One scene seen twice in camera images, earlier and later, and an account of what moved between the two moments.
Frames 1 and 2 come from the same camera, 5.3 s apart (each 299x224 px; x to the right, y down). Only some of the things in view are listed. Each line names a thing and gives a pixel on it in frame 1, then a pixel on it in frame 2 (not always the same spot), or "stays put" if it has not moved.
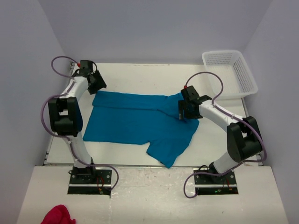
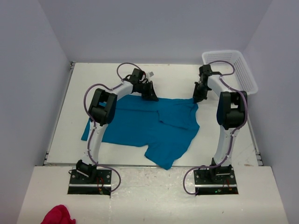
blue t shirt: [153, 119] stays put
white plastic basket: [238, 80] stays put
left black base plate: [90, 180] stays put
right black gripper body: [184, 111] to [201, 92]
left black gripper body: [98, 83] to [145, 89]
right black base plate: [207, 184] stays put
